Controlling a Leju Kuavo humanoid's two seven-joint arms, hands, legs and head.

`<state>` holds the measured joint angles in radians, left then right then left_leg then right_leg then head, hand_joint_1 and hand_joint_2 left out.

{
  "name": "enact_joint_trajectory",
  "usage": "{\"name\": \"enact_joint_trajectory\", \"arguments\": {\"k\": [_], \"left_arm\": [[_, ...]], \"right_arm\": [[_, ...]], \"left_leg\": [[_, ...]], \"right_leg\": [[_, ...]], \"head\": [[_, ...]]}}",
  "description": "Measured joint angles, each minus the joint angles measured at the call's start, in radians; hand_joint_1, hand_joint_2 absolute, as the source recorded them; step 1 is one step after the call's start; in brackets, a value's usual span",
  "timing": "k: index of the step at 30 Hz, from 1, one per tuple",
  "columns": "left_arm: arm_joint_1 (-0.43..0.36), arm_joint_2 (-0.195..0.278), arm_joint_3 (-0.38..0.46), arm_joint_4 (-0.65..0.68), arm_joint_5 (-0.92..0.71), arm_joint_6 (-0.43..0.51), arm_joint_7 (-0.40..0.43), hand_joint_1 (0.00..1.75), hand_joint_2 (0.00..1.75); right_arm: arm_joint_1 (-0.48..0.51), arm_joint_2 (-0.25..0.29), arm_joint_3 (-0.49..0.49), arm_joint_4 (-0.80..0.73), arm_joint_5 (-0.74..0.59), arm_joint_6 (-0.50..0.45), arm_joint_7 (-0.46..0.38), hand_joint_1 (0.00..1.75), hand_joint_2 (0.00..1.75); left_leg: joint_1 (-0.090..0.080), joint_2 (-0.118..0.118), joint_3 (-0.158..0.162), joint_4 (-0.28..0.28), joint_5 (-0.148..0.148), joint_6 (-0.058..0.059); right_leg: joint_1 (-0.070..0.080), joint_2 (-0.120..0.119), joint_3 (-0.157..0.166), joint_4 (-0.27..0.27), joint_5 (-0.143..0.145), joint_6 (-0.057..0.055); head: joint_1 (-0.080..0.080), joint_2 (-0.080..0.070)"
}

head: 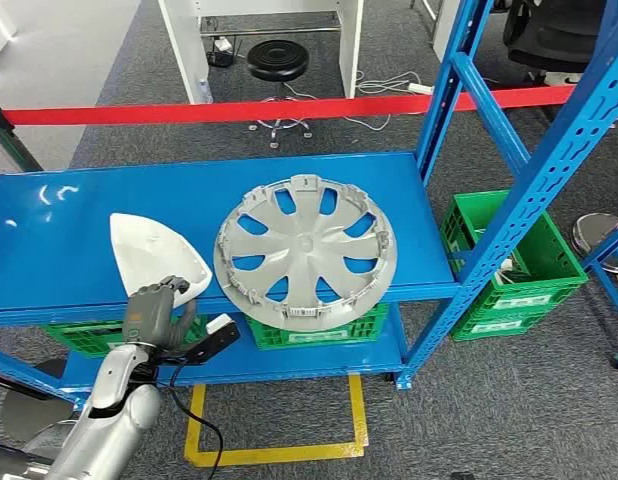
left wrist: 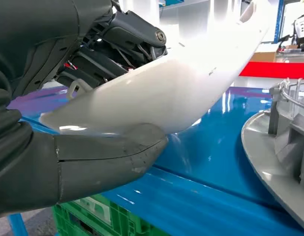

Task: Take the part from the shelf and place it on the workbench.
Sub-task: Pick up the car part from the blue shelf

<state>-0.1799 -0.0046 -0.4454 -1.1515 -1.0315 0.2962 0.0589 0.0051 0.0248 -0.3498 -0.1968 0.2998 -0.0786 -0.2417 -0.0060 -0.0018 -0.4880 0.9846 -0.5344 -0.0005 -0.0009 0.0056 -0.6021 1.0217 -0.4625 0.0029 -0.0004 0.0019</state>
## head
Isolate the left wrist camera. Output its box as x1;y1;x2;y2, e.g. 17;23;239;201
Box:
154;313;242;367

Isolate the white plastic car part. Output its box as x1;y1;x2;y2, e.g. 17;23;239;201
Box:
108;213;213;309

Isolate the white floor cable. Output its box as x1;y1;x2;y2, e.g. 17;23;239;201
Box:
283;69;422;132

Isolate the grey plastic wheel hubcap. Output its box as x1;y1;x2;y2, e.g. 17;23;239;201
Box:
212;174;397;333

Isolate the black office chair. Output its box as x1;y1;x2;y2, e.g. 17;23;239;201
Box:
494;0;610;84

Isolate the red barrier belt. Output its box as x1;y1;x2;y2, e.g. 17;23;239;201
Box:
3;84;576;127

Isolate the green plastic crate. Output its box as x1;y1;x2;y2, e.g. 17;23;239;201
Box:
41;314;210;359
245;303;390;351
449;291;557;343
440;190;588;319

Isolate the black round stool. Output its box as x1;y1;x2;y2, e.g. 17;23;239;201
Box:
246;39;314;148

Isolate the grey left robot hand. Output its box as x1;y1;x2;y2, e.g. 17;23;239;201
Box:
121;276;197;351

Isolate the black floor socket box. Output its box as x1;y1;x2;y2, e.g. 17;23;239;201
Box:
206;36;235;69

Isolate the blue metal shelf rack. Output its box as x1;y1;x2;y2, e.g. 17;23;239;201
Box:
0;0;618;409
582;221;618;376

